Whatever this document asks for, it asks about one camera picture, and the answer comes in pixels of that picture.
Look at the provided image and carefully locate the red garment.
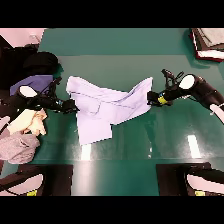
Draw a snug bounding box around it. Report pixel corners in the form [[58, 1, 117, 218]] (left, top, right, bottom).
[[189, 28, 224, 64]]

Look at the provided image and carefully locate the black garment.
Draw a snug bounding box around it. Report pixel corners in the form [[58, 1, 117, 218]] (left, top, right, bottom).
[[22, 51, 62, 77]]

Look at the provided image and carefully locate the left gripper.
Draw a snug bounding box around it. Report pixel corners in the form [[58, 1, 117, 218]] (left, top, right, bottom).
[[61, 99, 80, 115]]

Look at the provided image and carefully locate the lavender shirt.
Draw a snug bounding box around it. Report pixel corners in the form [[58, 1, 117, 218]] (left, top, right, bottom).
[[65, 75, 154, 146]]

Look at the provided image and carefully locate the cream garment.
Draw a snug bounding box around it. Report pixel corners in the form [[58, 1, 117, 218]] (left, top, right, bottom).
[[6, 107, 48, 136]]

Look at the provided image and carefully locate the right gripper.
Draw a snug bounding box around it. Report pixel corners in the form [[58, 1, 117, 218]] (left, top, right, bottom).
[[146, 90, 162, 108]]

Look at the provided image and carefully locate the purple garment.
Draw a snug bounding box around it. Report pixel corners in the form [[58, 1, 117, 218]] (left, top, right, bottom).
[[9, 74, 55, 97]]

